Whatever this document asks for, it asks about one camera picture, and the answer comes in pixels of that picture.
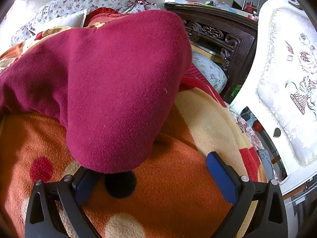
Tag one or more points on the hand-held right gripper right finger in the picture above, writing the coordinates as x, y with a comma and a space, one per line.
220, 176

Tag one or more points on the white pillow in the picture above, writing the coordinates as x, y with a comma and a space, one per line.
66, 19

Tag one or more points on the white flat box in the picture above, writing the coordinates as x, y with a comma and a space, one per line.
175, 0

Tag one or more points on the small floral pillow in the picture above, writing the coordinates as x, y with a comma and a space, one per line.
210, 72

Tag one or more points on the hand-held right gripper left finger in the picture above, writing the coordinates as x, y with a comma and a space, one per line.
84, 189

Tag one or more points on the orange red printed blanket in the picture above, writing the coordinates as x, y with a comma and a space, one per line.
173, 178

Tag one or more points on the dark carved wooden headboard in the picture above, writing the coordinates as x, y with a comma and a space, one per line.
223, 22

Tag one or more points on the white upholstered chair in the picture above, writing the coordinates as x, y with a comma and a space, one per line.
284, 42

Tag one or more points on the red ruffled pillow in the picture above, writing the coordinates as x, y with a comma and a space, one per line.
101, 13

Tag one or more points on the maroon fleece garment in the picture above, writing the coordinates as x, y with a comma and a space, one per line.
111, 79

